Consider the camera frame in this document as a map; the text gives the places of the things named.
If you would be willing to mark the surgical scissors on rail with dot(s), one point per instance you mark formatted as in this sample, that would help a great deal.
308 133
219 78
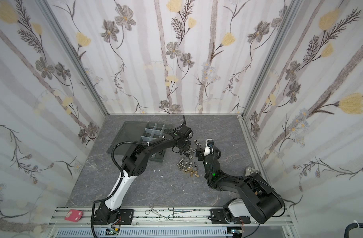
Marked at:
169 213

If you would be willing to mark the pink rectangular device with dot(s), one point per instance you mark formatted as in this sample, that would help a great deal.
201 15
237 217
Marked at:
73 215

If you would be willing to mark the white vented cable duct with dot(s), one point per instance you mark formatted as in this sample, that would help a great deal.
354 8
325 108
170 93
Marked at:
149 232

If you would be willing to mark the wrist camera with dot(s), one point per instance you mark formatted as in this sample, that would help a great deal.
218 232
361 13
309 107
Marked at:
209 147
183 131

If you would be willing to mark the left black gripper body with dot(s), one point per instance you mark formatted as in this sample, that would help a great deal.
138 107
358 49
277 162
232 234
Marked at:
186 145

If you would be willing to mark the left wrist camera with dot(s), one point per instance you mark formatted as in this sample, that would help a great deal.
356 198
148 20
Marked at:
183 131

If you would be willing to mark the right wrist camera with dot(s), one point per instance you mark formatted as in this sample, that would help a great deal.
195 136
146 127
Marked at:
209 147

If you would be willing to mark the green compartment organizer box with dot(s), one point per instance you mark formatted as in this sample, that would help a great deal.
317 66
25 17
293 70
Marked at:
142 132

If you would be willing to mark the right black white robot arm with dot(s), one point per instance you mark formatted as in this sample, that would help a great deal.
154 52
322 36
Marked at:
261 201

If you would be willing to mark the brass screws cluster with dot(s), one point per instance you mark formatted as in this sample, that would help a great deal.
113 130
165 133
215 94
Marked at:
192 172

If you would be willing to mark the aluminium front rail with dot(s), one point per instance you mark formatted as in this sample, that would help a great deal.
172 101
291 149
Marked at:
155 217

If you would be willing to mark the small metal tray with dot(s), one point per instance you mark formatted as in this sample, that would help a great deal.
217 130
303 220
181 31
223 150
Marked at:
252 171

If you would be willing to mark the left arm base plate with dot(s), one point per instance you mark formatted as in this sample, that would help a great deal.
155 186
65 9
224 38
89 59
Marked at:
107 217

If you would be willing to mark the silver wing nuts cluster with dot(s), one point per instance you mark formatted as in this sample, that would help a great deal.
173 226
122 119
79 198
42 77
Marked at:
187 164

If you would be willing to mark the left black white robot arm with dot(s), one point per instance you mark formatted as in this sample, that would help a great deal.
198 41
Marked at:
134 163

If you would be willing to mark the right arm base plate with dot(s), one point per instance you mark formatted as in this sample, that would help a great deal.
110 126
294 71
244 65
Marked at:
221 216

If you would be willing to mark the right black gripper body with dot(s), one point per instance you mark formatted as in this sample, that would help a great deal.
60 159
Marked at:
201 151

